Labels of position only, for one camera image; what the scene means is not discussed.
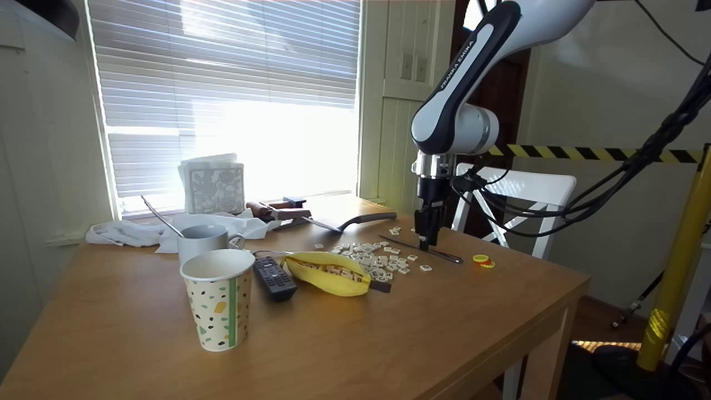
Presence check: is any grey mug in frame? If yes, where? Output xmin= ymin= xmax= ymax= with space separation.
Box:
xmin=177 ymin=224 xmax=241 ymax=265

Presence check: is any red black tool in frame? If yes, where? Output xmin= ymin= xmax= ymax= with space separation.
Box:
xmin=248 ymin=200 xmax=309 ymax=223

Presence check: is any black remote control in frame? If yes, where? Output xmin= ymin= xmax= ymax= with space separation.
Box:
xmin=254 ymin=256 xmax=295 ymax=303

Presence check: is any yellow stanchion pole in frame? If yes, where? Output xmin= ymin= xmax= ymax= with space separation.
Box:
xmin=635 ymin=148 xmax=711 ymax=370

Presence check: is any yellow banana shaped case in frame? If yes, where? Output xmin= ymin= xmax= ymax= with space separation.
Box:
xmin=282 ymin=252 xmax=374 ymax=297

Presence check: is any spoon in mug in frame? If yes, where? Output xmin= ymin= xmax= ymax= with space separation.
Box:
xmin=139 ymin=196 xmax=185 ymax=238

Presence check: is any white window blind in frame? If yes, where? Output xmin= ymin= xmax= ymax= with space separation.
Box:
xmin=88 ymin=0 xmax=361 ymax=216

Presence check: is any white wooden chair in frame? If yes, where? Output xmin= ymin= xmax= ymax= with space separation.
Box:
xmin=450 ymin=163 xmax=578 ymax=257

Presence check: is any dotted paper cup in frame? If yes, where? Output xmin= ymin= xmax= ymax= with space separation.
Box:
xmin=181 ymin=248 xmax=256 ymax=354

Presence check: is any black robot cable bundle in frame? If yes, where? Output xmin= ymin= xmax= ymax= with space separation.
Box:
xmin=450 ymin=43 xmax=711 ymax=239

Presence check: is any pile of letter tiles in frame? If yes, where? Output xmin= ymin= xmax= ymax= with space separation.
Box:
xmin=336 ymin=227 xmax=433 ymax=282

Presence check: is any yellow bottle cap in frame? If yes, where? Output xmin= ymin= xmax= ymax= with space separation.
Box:
xmin=472 ymin=253 xmax=495 ymax=268

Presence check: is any black curved spoon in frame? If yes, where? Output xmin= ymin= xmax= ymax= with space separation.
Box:
xmin=306 ymin=210 xmax=398 ymax=236

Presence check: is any white crumpled cloth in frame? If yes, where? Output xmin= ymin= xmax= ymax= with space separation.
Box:
xmin=85 ymin=214 xmax=268 ymax=253

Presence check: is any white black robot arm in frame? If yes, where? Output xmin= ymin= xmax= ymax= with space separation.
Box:
xmin=412 ymin=0 xmax=594 ymax=248

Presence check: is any yellow black barrier tape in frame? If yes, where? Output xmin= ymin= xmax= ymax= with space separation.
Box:
xmin=487 ymin=145 xmax=702 ymax=164

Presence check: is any white tissue box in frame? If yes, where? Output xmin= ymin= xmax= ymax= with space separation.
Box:
xmin=177 ymin=153 xmax=244 ymax=214

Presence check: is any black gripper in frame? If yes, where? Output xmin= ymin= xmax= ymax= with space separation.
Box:
xmin=415 ymin=178 xmax=449 ymax=252

